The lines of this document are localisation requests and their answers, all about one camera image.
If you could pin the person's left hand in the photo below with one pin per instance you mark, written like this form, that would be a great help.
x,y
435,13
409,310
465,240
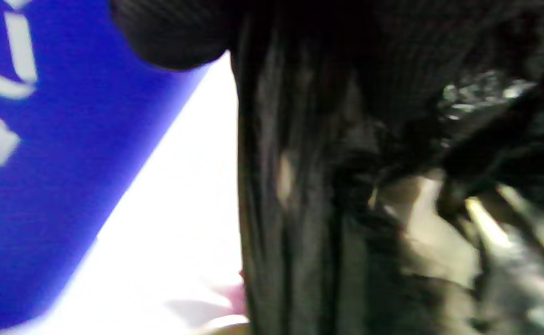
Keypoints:
x,y
169,32

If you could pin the blue recycling bin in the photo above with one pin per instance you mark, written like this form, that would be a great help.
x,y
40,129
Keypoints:
x,y
67,139

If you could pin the black plastic trash bag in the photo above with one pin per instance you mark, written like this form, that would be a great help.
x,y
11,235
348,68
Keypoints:
x,y
323,163

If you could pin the white table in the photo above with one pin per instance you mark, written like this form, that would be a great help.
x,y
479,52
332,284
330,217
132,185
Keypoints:
x,y
179,209

